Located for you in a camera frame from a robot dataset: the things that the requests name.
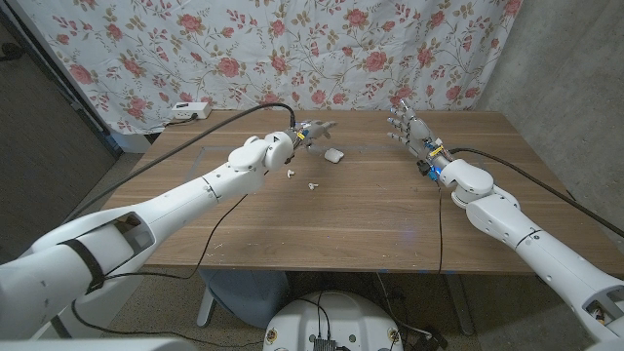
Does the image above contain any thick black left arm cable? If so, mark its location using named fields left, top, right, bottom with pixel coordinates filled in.
left=61, top=101, right=298, bottom=224

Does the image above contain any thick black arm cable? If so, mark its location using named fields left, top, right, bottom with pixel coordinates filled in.
left=61, top=101, right=298, bottom=224
left=448, top=147, right=624, bottom=239

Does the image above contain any white robot torso edge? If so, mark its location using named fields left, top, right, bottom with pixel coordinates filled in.
left=0, top=337, right=199, bottom=351

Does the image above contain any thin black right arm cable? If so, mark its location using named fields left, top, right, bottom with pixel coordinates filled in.
left=436, top=182, right=445, bottom=275

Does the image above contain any black power adapter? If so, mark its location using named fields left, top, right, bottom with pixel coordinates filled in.
left=413, top=331, right=449, bottom=351

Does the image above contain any floral backdrop cloth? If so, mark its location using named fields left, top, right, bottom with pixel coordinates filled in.
left=17, top=0, right=524, bottom=136

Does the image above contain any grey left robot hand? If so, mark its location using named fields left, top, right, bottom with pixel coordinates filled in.
left=292, top=119, right=338, bottom=157

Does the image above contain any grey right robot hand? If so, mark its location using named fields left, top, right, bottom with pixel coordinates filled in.
left=387, top=99, right=448, bottom=167

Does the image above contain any white table leg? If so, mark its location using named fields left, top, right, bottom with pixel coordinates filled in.
left=196, top=285, right=215, bottom=327

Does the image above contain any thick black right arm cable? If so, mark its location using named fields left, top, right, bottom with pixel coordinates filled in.
left=448, top=147, right=624, bottom=239

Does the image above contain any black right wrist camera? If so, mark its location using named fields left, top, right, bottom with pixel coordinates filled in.
left=416, top=159, right=440, bottom=183

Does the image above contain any black power strip cord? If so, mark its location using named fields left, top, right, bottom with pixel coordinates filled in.
left=163, top=112, right=200, bottom=127

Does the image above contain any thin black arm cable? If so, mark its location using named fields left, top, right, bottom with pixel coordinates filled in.
left=70, top=193, right=264, bottom=348
left=436, top=182, right=445, bottom=275

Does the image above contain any white power strip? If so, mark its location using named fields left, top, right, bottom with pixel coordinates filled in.
left=170, top=101, right=213, bottom=121

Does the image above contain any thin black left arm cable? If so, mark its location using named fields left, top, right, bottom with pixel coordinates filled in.
left=70, top=193, right=264, bottom=348

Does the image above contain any grey table leg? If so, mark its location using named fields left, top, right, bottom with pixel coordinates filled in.
left=443, top=273, right=477, bottom=336

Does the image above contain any white robot torso base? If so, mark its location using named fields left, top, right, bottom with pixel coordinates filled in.
left=262, top=291, right=405, bottom=351

